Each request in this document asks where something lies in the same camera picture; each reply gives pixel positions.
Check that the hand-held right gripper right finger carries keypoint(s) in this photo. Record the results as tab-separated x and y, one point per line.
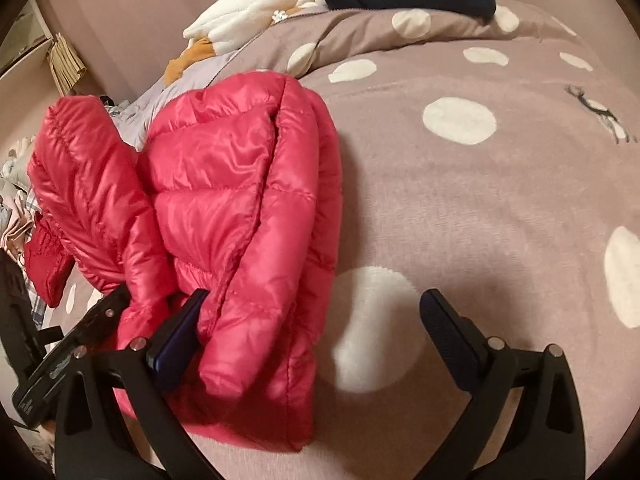
452	345

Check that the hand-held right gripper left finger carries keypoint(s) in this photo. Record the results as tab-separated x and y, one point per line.
175	347

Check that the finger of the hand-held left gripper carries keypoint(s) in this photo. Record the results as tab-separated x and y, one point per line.
107	312

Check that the pink hooded puffer jacket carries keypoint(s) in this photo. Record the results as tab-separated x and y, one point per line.
225	200

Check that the red folded puffer jacket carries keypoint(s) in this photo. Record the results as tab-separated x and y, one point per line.
47	260

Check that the polka dot deer blanket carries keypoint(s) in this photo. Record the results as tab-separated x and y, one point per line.
450	200

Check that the grey quilt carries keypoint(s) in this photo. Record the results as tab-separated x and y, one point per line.
132	120

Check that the pink curtain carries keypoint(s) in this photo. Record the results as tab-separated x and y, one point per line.
125	20

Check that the white goose plush toy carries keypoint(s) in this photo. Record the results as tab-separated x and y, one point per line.
240	15

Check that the white wall shelf unit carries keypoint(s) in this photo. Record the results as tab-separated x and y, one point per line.
25	45

